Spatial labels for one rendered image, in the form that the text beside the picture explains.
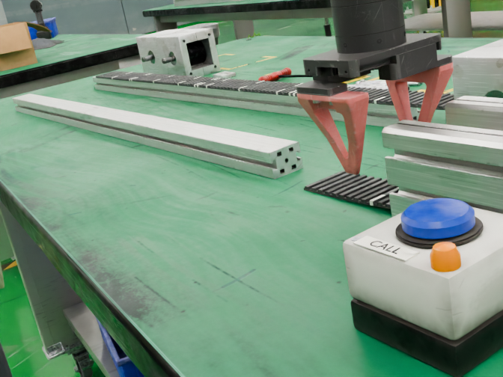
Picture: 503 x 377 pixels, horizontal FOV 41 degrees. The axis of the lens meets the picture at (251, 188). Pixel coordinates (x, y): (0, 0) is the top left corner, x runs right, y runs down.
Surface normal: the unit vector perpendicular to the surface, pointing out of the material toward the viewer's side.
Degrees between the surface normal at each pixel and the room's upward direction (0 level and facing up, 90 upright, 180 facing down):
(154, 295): 0
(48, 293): 90
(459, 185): 90
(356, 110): 111
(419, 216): 3
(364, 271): 90
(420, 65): 90
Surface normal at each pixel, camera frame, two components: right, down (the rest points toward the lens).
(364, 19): -0.22, 0.35
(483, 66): -0.80, 0.33
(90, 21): 0.49, 0.20
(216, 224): -0.18, -0.93
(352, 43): -0.60, 0.36
